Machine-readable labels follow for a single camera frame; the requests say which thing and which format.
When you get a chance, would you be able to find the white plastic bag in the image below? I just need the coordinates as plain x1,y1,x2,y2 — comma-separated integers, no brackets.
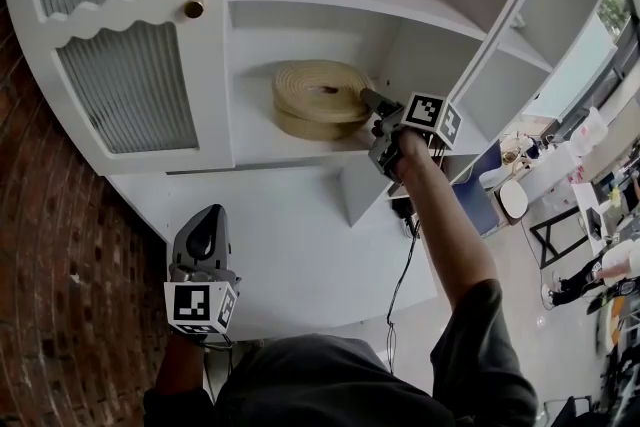
568,106,610,157

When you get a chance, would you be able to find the white shelf cabinet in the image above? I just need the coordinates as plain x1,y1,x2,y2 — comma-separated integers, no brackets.
0,0,620,342

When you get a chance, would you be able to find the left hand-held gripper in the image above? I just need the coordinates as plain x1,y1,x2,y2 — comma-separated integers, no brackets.
163,203,243,337

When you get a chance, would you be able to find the white ribbed glass cabinet door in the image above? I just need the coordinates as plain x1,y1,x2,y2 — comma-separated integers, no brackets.
1,0,235,176

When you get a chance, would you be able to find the person's dark shirt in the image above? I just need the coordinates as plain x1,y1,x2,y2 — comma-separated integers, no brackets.
143,278,540,427

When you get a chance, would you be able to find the person's left forearm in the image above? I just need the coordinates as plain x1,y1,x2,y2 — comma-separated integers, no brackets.
154,333,213,397

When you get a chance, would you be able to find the black metal table frame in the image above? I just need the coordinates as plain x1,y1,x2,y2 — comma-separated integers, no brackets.
528,206,592,270

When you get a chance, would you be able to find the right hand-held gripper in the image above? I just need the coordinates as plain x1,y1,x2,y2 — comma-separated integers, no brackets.
360,87,463,182

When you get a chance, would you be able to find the white round stool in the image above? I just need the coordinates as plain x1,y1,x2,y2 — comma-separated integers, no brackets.
499,179,531,222

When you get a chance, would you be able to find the person's right forearm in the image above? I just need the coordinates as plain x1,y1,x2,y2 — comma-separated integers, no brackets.
396,128,502,317

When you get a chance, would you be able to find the blue panel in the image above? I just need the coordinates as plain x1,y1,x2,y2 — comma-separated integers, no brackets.
452,139,507,237

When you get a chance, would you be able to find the black cable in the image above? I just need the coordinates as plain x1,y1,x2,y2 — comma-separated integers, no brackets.
385,203,422,374

